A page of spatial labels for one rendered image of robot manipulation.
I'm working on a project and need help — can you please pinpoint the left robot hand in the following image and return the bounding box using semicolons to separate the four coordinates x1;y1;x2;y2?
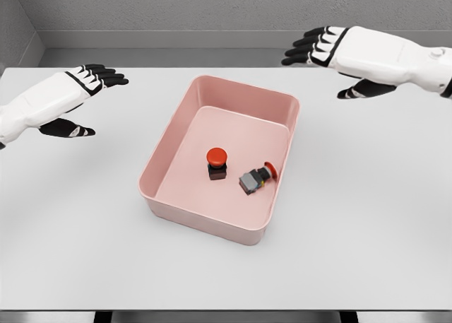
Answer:
24;63;129;139

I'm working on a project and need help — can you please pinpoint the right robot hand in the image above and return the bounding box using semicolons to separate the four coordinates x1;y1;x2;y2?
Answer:
280;25;412;100

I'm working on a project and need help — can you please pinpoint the pink plastic basket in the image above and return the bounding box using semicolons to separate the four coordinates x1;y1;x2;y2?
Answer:
136;74;302;247

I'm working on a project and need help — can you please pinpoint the red button switch grey base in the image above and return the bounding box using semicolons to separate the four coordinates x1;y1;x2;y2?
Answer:
238;162;279;197

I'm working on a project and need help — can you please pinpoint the red button switch black base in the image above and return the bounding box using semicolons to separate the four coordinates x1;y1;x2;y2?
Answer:
206;146;229;182

